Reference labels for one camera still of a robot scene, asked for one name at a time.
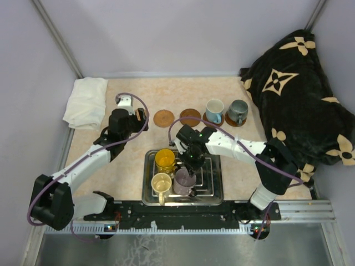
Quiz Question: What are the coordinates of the yellow glass cup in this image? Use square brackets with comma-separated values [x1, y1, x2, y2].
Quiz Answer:
[155, 149, 176, 174]

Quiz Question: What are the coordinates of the stainless steel tray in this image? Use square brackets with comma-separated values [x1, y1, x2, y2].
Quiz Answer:
[142, 150, 224, 206]

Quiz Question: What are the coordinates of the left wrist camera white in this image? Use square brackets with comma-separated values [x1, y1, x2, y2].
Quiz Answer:
[115, 94, 134, 115]

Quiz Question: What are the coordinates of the white folded towel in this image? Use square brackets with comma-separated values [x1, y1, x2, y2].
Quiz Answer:
[63, 77, 108, 130]

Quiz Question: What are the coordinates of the aluminium frame rail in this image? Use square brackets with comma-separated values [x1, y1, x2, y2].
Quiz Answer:
[33, 201, 335, 236]

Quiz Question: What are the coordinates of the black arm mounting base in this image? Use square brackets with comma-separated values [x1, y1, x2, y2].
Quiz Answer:
[84, 199, 281, 239]

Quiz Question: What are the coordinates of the cream ceramic mug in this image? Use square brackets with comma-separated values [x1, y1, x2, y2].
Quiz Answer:
[151, 173, 173, 206]

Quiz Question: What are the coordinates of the white mug blue handle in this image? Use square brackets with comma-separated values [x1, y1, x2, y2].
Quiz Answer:
[206, 99, 224, 124]

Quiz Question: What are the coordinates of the grey ceramic mug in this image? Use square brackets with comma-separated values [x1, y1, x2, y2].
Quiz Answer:
[227, 100, 249, 126]

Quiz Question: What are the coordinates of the black floral blanket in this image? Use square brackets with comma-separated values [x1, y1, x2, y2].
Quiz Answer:
[240, 29, 354, 187]

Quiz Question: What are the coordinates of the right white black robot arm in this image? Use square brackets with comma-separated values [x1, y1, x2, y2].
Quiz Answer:
[172, 125, 302, 219]

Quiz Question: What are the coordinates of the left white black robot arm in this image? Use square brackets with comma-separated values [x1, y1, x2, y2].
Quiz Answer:
[27, 108, 148, 231]

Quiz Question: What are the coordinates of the purple ceramic mug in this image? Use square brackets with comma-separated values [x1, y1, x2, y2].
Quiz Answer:
[173, 168, 197, 196]

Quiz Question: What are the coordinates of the woven rattan coaster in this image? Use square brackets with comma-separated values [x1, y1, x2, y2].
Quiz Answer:
[153, 109, 175, 128]
[135, 109, 141, 121]

